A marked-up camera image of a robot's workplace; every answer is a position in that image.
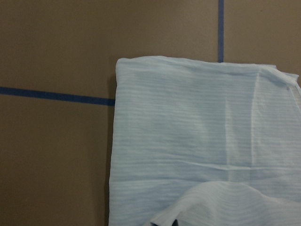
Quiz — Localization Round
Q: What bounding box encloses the light blue button shirt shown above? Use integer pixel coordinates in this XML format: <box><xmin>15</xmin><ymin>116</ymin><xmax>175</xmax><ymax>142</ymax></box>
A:
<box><xmin>109</xmin><ymin>56</ymin><xmax>301</xmax><ymax>226</ymax></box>

